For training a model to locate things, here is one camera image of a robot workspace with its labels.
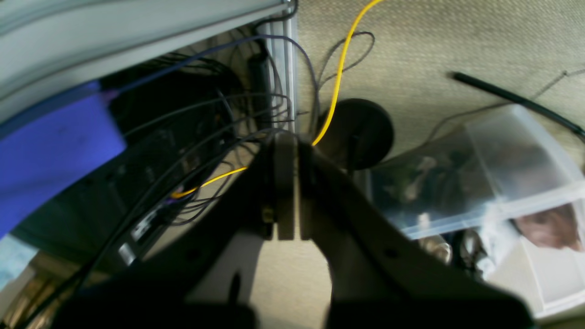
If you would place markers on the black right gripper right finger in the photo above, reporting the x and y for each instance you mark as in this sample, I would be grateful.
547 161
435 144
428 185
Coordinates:
381 279

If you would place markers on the clear plastic storage bin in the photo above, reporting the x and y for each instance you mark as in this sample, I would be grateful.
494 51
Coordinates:
513 192

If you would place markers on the black round stand base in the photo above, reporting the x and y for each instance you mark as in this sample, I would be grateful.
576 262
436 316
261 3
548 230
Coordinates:
360 135

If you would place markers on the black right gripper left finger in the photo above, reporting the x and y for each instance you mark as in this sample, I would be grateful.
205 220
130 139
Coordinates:
203 279

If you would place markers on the black computer tower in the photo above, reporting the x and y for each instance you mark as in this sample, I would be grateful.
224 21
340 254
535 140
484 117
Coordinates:
77 222

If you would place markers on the clothes in bin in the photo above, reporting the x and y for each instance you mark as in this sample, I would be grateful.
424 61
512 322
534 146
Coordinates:
463 192

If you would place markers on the aluminium table leg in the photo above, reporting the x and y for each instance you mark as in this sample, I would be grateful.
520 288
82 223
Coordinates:
284 71

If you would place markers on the blue plastic panel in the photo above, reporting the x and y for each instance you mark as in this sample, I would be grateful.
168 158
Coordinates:
50 146

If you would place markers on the black tripod leg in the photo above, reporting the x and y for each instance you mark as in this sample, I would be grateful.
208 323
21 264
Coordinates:
492 89

